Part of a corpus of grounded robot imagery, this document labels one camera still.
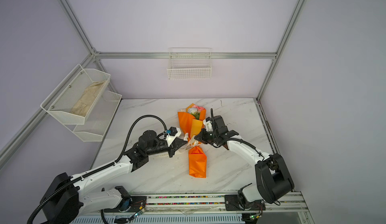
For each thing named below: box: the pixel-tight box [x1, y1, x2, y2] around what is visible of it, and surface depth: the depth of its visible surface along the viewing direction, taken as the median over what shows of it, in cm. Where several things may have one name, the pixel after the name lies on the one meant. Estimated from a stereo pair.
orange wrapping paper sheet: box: [177, 102, 207, 179], surface depth 87 cm
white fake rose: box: [187, 107, 201, 120], surface depth 109 cm
